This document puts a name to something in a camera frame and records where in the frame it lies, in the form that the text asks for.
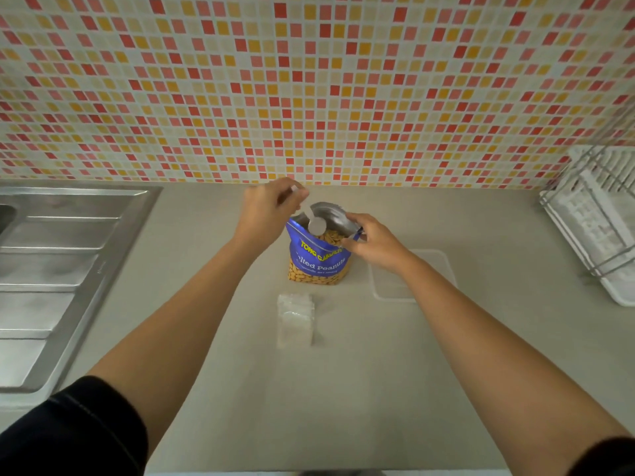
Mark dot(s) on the black shirt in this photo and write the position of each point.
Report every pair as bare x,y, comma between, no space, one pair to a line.
74,431

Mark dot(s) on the person's left forearm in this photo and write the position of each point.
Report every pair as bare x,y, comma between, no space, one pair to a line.
188,322

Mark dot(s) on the blue foil peanuts package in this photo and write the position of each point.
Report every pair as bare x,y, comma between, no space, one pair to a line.
317,260

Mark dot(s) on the person's right hand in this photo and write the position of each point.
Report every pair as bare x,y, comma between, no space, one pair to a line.
379,247

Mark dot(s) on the clear plastic container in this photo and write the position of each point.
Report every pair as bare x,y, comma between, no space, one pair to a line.
431,277

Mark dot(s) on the white plastic spoon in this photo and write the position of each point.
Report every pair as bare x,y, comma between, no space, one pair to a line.
317,226

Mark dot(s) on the person's right forearm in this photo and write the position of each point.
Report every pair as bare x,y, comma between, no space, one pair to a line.
496,361

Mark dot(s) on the person's left hand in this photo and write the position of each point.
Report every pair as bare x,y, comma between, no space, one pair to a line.
263,213

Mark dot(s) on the stack of clear plastic bags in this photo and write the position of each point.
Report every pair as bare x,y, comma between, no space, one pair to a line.
295,322

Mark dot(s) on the stainless steel sink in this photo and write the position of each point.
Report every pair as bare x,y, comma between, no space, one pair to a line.
59,272

